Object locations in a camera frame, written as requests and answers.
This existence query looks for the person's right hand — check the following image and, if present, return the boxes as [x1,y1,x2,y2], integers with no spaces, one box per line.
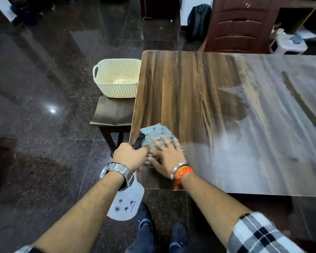
[147,137,187,179]

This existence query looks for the person's left hand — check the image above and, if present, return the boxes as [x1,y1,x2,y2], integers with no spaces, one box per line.
[112,142,150,174]

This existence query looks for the grey cleaning cloth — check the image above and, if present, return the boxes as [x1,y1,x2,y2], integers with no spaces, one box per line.
[140,123,176,166]

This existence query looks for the white spray bottle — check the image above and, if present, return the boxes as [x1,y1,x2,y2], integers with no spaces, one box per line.
[107,133,147,222]

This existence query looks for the person's right forearm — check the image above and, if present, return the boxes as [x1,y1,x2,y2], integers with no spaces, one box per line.
[180,172,253,248]

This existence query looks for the person's left forearm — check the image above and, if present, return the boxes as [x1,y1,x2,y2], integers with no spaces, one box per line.
[33,171,125,253]

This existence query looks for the silver bangle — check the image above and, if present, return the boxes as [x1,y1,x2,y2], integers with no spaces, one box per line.
[170,162,188,181]

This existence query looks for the orange thread wristband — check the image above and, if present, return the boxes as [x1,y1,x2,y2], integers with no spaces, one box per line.
[173,166,195,190]

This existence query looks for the silver wristwatch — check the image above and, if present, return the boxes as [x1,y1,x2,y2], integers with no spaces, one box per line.
[100,162,135,192]

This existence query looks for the wooden table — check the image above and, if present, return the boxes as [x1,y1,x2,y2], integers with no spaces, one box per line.
[129,50,316,198]

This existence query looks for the dark blue clog shoe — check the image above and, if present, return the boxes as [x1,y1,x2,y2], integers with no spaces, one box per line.
[136,203,156,235]
[170,221,189,249]

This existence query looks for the dark wooden stool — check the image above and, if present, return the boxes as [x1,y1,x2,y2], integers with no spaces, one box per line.
[90,96,135,157]

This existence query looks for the person's blue jeans legs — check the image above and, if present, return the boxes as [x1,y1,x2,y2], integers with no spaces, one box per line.
[125,225,198,253]

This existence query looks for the cream plastic basket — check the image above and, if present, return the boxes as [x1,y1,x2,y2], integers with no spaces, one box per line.
[93,59,142,99]

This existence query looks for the plaid shirt sleeve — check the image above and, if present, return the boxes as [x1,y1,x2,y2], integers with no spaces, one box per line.
[226,212,307,253]

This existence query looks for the black backpack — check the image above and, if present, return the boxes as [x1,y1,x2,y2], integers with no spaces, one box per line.
[186,4,212,42]

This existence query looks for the white plastic stool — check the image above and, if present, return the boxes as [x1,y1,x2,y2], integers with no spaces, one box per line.
[269,28,308,55]

